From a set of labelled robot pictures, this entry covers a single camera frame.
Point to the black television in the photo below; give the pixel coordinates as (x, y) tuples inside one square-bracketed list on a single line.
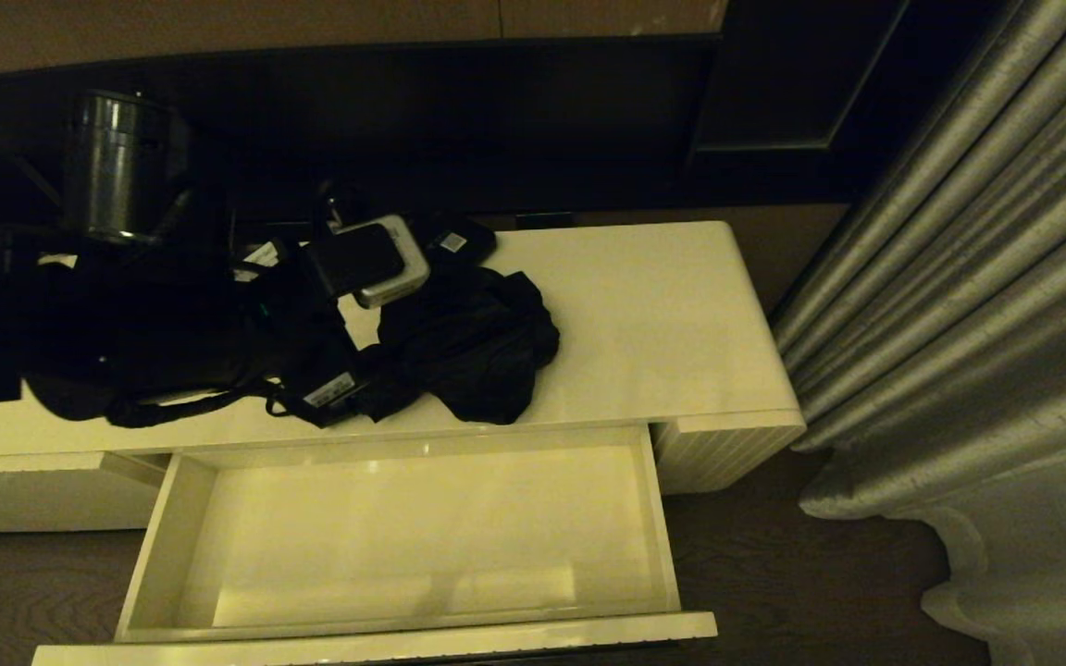
[(542, 120)]

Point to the dark framed wall panel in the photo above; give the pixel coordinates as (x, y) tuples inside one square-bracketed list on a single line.
[(774, 83)]

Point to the grey pleated curtain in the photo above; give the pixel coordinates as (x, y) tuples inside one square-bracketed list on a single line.
[(959, 324)]

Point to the small black square box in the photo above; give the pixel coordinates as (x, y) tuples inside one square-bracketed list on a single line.
[(459, 242)]

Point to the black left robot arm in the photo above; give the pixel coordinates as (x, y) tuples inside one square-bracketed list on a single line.
[(126, 305)]

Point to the black umbrella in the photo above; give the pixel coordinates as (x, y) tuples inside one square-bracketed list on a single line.
[(468, 351)]

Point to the white tv cabinet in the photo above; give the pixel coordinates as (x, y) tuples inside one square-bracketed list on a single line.
[(663, 324)]

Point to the cream white ribbed drawer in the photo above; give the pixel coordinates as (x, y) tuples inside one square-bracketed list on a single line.
[(403, 555)]

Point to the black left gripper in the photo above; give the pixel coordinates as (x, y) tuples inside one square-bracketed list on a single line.
[(311, 342)]

